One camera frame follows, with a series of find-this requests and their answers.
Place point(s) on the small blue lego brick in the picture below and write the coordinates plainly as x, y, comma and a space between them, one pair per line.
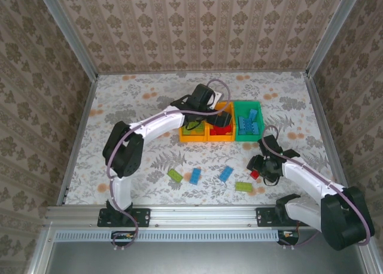
242, 132

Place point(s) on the green plastic bin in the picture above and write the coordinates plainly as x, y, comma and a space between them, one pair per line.
248, 138

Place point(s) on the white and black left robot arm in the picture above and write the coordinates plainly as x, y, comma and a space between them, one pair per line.
161, 121

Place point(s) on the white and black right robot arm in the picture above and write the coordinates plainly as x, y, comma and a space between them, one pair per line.
308, 178

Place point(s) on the floral patterned table cover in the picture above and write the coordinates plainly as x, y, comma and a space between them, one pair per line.
134, 91

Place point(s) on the grey metal base panel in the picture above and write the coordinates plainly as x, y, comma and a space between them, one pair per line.
194, 259

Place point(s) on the thin aluminium rail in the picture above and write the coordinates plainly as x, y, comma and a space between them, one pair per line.
203, 72

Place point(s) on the aluminium side rail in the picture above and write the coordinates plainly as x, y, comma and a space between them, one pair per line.
326, 130
79, 130

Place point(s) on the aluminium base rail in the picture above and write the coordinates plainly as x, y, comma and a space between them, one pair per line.
203, 215

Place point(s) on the aluminium frame post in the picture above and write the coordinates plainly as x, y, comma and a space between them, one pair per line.
332, 31
68, 34

